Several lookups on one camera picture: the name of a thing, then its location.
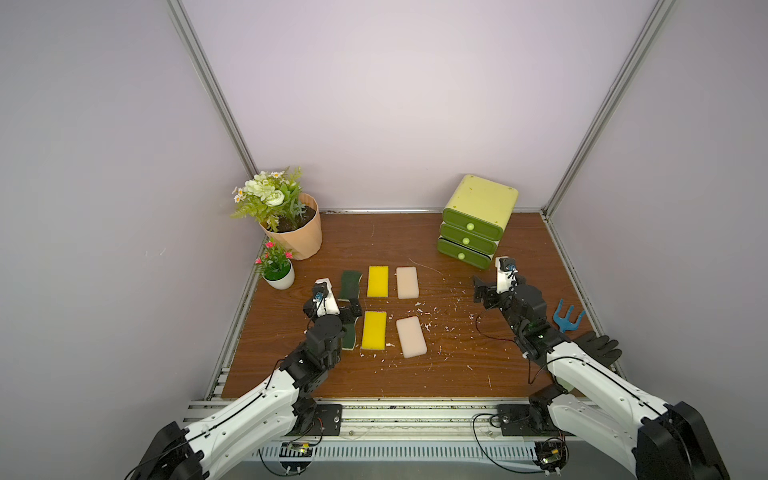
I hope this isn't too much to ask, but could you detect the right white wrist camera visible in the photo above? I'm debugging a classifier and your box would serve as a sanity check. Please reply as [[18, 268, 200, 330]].
[[495, 256, 518, 294]]

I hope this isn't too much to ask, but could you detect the blue garden rake tool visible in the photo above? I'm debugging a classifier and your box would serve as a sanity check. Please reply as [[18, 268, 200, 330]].
[[553, 299, 586, 333]]

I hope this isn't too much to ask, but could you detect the green drawer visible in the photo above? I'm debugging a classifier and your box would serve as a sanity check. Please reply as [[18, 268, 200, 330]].
[[442, 208, 506, 241], [437, 237, 492, 270], [440, 222, 498, 256]]

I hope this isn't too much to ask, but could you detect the yellow green sponge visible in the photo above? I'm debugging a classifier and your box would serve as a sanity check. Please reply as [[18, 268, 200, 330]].
[[342, 323, 357, 351], [338, 270, 362, 302]]

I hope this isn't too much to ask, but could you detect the left electronics board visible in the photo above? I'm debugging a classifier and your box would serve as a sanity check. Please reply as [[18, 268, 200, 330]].
[[278, 442, 315, 476]]

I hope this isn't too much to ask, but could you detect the large yellow sponge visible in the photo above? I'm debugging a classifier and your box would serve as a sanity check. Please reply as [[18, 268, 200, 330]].
[[361, 311, 387, 350]]

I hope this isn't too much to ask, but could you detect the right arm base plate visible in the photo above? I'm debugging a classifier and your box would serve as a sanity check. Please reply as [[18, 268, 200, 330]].
[[495, 404, 558, 437]]

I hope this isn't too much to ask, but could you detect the left black base cable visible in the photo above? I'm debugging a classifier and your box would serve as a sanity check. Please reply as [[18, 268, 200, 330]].
[[257, 419, 325, 478]]

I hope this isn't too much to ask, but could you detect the right black base cable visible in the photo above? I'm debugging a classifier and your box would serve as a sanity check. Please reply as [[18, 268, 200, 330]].
[[470, 411, 544, 474]]

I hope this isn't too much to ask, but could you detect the yellow side up sponge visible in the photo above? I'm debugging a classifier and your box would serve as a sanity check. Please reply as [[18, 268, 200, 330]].
[[367, 266, 389, 298]]

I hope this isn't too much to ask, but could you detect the white flowers green plant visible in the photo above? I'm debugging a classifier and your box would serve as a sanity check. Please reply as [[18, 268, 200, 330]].
[[231, 167, 307, 233]]

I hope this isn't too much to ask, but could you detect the right electronics board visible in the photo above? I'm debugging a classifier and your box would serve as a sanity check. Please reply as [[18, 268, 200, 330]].
[[533, 437, 569, 475]]

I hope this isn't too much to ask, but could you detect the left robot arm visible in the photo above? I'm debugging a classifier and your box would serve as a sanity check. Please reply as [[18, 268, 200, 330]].
[[126, 299, 363, 479]]

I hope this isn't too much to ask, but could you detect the black base cable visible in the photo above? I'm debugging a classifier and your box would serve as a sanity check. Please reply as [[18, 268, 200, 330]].
[[470, 411, 544, 474], [257, 419, 325, 478]]

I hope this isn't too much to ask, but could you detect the pink flowers small plant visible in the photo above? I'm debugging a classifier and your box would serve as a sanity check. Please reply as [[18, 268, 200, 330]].
[[255, 240, 293, 281]]

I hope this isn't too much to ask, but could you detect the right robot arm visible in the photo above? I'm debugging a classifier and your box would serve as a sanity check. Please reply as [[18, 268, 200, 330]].
[[473, 272, 730, 479]]

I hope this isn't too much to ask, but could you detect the beige sponge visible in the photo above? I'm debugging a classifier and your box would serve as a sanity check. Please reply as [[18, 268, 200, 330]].
[[396, 316, 427, 359], [396, 266, 420, 299]]

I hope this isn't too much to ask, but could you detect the small white flower pot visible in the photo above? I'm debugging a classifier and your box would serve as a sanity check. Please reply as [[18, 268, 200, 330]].
[[262, 262, 295, 290]]

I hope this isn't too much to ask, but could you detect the electronics board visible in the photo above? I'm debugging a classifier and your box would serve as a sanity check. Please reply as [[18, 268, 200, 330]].
[[278, 442, 315, 476], [533, 437, 569, 475]]

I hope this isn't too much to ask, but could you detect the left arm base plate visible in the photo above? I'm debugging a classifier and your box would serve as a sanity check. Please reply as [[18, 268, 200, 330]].
[[288, 403, 343, 437]]

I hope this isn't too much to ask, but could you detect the black glove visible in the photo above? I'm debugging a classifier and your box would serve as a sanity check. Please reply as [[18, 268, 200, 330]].
[[574, 331, 622, 368]]

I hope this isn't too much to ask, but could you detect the green pink drawer cabinet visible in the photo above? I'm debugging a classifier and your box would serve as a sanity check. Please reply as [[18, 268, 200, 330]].
[[436, 174, 520, 271]]

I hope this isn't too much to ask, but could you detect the aluminium front rail frame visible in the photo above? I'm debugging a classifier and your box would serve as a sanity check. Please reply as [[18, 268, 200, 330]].
[[239, 401, 582, 478]]

